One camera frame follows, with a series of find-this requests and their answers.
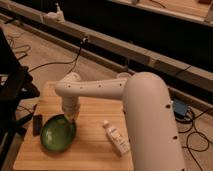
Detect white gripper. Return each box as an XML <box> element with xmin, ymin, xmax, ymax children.
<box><xmin>62</xmin><ymin>97</ymin><xmax>80</xmax><ymax>123</ymax></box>

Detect green ceramic bowl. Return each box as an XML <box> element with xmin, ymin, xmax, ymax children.
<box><xmin>40</xmin><ymin>114</ymin><xmax>77</xmax><ymax>152</ymax></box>

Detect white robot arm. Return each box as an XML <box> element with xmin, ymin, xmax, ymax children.
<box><xmin>55</xmin><ymin>72</ymin><xmax>186</xmax><ymax>171</ymax></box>

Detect black rectangular block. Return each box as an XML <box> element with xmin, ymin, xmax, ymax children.
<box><xmin>33</xmin><ymin>115</ymin><xmax>43</xmax><ymax>136</ymax></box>

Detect clear plastic bottle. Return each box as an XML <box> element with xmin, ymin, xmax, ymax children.
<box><xmin>103</xmin><ymin>120</ymin><xmax>130</xmax><ymax>156</ymax></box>

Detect clear plastic cup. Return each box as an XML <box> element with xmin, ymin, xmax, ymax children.
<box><xmin>116</xmin><ymin>72</ymin><xmax>131</xmax><ymax>79</ymax></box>

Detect white object on ledge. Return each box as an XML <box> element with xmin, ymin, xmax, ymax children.
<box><xmin>45</xmin><ymin>3</ymin><xmax>65</xmax><ymax>22</ymax></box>

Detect black chair frame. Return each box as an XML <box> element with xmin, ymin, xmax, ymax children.
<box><xmin>0</xmin><ymin>28</ymin><xmax>40</xmax><ymax>171</ymax></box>

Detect black floor cable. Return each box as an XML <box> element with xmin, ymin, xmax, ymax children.
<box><xmin>28</xmin><ymin>36</ymin><xmax>90</xmax><ymax>82</ymax></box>

